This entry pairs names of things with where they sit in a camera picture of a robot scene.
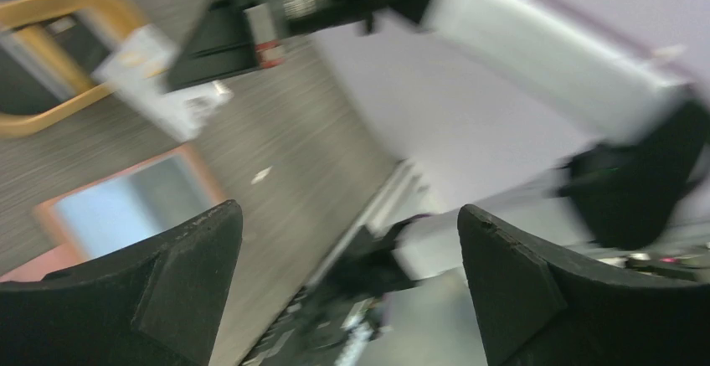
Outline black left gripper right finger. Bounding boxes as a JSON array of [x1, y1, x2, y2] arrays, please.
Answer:
[[457, 204, 709, 365]]

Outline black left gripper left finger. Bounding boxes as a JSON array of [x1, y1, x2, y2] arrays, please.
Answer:
[[1, 200, 243, 365]]

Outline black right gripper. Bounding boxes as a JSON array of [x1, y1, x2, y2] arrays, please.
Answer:
[[166, 0, 393, 90]]

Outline oval wooden card tray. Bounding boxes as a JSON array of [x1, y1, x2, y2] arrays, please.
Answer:
[[1, 0, 148, 138]]

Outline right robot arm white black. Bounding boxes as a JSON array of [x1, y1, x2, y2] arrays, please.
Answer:
[[167, 0, 709, 259]]

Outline black card left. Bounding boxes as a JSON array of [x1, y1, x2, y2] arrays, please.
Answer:
[[1, 13, 111, 116]]

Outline black mounting base plate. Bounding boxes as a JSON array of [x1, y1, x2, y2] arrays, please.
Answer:
[[239, 219, 416, 365]]

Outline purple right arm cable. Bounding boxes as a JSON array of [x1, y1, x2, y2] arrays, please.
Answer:
[[499, 0, 694, 76]]

